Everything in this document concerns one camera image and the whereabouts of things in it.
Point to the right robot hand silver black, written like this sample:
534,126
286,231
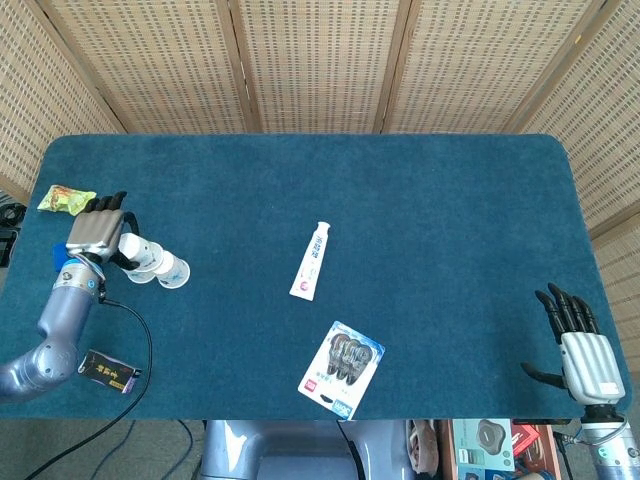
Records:
590,365

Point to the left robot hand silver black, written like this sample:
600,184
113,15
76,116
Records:
95,230

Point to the white paper cup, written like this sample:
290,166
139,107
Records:
175,274
158,256
130,245

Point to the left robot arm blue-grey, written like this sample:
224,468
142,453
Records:
60,310

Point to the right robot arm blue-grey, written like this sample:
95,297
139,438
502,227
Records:
617,455

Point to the yellow-green snack packet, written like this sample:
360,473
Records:
65,199

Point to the blue toy building block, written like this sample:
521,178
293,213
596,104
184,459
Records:
59,255

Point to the black equipment on floor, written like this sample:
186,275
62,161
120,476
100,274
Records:
7,215

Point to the red product box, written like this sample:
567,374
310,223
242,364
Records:
525,437

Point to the teal product box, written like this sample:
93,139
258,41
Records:
480,440

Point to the black gold sachet packet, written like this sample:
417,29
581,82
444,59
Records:
110,372

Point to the woven bamboo screen panel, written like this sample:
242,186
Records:
160,65
475,65
30,100
320,65
600,125

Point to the brown crumpled cloth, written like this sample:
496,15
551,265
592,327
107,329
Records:
425,445

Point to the white toothpaste tube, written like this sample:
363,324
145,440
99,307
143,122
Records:
310,265

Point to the blue carpet table mat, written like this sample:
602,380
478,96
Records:
400,225

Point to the blue-grey robot torso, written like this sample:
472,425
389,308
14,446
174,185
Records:
300,450

